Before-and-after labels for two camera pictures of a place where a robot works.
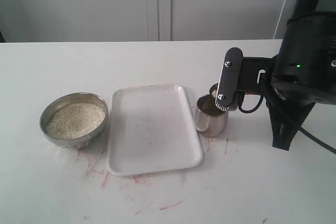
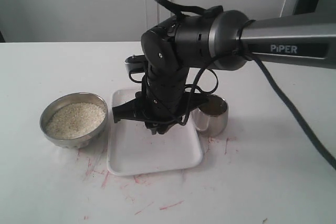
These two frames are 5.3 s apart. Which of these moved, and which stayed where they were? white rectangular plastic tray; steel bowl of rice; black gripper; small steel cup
Moved: black gripper
Stayed: small steel cup; white rectangular plastic tray; steel bowl of rice
